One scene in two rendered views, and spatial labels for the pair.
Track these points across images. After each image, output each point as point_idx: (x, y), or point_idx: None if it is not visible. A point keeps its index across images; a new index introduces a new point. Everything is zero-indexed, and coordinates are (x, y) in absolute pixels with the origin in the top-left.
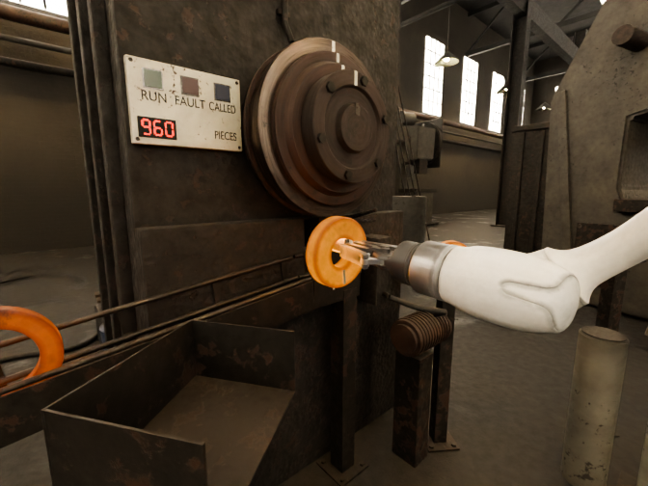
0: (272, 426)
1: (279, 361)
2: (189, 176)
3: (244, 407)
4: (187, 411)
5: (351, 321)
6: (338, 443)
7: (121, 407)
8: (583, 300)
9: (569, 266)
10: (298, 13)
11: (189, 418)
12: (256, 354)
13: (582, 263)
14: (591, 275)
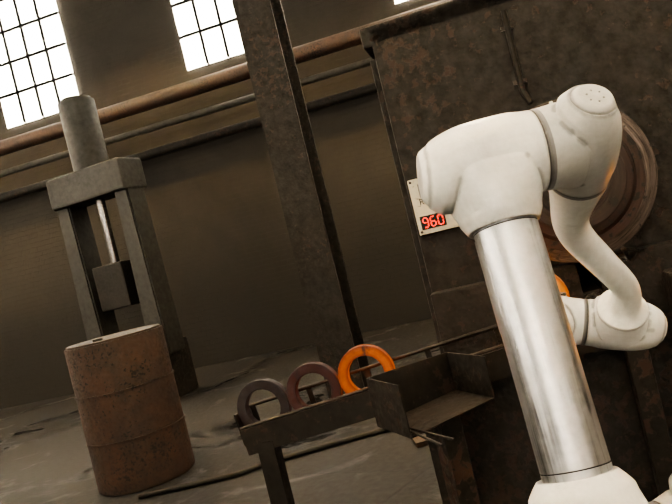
0: (466, 409)
1: (483, 377)
2: (463, 247)
3: (463, 402)
4: (438, 402)
5: (644, 370)
6: None
7: (401, 390)
8: (613, 326)
9: (604, 302)
10: (537, 70)
11: (436, 405)
12: (474, 373)
13: (609, 300)
14: (613, 308)
